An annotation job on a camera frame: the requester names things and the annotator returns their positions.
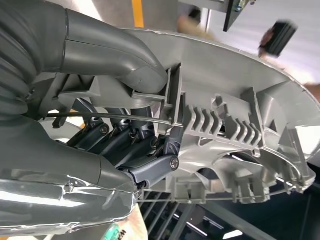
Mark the person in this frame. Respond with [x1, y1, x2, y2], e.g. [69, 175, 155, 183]
[177, 8, 320, 102]

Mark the black smartphone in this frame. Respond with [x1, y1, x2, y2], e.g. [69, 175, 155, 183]
[259, 20, 299, 58]

